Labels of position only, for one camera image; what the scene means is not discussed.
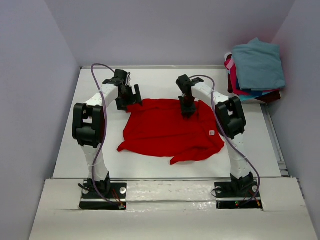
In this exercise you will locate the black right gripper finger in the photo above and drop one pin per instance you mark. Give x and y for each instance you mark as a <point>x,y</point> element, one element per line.
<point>184,113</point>
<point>191,112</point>

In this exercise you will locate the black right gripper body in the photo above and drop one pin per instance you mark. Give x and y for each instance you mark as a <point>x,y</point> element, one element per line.
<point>187,102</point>

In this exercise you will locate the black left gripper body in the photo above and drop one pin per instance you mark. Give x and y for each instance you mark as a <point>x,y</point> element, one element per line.
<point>128,93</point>

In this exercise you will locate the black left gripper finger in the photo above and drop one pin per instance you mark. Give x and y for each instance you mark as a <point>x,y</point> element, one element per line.
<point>122,104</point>
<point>137,96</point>

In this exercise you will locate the red t shirt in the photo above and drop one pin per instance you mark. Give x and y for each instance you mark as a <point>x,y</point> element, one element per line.
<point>157,128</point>

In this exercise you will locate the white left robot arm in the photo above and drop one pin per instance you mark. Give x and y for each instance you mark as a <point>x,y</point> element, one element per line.
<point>89,124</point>

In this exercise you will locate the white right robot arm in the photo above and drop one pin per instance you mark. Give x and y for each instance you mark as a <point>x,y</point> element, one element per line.
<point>231,122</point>

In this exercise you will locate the pink t shirt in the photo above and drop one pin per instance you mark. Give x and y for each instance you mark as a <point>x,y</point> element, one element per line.
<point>230,66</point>

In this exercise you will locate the bright blue t shirt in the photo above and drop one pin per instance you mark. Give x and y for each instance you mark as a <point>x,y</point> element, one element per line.
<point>249,92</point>

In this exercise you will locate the dark maroon t shirt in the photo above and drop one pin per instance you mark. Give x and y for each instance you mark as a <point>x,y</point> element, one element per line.
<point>270,97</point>

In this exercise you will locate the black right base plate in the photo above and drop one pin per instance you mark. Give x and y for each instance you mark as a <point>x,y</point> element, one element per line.
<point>228,199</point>

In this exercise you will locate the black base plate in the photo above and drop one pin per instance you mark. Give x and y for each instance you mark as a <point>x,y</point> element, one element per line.
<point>228,199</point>
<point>114,200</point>

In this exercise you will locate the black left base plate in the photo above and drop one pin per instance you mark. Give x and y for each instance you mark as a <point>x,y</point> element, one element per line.
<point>114,200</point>

